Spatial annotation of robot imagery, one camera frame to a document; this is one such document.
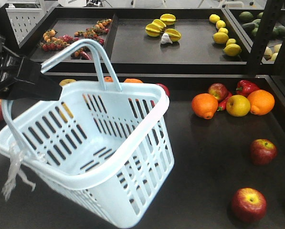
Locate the orange with navel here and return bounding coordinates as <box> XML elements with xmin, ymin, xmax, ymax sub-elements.
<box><xmin>191</xmin><ymin>93</ymin><xmax>218</xmax><ymax>120</ymax></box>

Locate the yellow apple back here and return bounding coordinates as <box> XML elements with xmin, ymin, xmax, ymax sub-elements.
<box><xmin>59</xmin><ymin>79</ymin><xmax>76</xmax><ymax>86</ymax></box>

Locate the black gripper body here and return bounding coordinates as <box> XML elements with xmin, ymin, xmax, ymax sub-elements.
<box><xmin>0</xmin><ymin>35</ymin><xmax>25</xmax><ymax>95</ymax></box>

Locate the red apple near edge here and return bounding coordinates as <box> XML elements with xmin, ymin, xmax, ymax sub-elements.
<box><xmin>250</xmin><ymin>138</ymin><xmax>278</xmax><ymax>166</ymax></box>

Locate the orange right of pair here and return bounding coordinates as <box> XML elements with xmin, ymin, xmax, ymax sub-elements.
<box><xmin>124</xmin><ymin>78</ymin><xmax>143</xmax><ymax>83</ymax></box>

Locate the white garlic bulb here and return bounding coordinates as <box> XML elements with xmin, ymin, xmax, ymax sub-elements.
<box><xmin>160</xmin><ymin>33</ymin><xmax>173</xmax><ymax>45</ymax></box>

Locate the light blue plastic basket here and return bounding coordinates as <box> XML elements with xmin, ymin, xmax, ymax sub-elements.
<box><xmin>0</xmin><ymin>39</ymin><xmax>174</xmax><ymax>229</ymax></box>

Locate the red yellow apple lower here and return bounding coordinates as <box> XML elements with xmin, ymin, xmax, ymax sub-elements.
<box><xmin>231</xmin><ymin>187</ymin><xmax>267</xmax><ymax>223</ymax></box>

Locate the orange of pair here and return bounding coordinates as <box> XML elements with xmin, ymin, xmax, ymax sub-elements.
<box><xmin>104</xmin><ymin>76</ymin><xmax>114</xmax><ymax>82</ymax></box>
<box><xmin>124</xmin><ymin>78</ymin><xmax>143</xmax><ymax>83</ymax></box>

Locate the orange far right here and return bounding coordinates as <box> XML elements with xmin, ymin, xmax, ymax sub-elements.
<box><xmin>247</xmin><ymin>90</ymin><xmax>275</xmax><ymax>115</ymax></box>

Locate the large red apple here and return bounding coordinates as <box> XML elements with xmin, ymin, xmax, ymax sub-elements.
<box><xmin>156</xmin><ymin>83</ymin><xmax>170</xmax><ymax>97</ymax></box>

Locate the yellow apple right group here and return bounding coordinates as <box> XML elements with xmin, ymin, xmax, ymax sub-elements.
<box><xmin>226</xmin><ymin>95</ymin><xmax>251</xmax><ymax>117</ymax></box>

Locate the red bell pepper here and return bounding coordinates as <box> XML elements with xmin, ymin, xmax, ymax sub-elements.
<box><xmin>236</xmin><ymin>80</ymin><xmax>260</xmax><ymax>97</ymax></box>

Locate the orange left of pair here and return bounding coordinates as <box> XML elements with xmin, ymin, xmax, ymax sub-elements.
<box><xmin>104</xmin><ymin>76</ymin><xmax>114</xmax><ymax>82</ymax></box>

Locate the red apple right group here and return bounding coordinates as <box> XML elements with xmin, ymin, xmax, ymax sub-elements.
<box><xmin>208</xmin><ymin>83</ymin><xmax>229</xmax><ymax>102</ymax></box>

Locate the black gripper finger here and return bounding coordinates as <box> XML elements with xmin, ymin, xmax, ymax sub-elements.
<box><xmin>19</xmin><ymin>57</ymin><xmax>62</xmax><ymax>94</ymax></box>
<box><xmin>0</xmin><ymin>80</ymin><xmax>61</xmax><ymax>101</ymax></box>

